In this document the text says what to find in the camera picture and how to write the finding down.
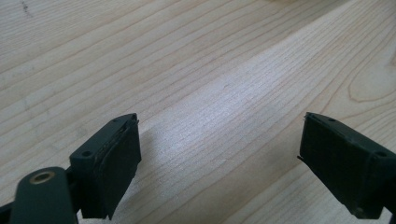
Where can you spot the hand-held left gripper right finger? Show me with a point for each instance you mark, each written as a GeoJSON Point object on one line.
{"type": "Point", "coordinates": [345, 161]}

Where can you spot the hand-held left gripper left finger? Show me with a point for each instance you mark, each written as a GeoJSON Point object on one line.
{"type": "Point", "coordinates": [109, 165]}

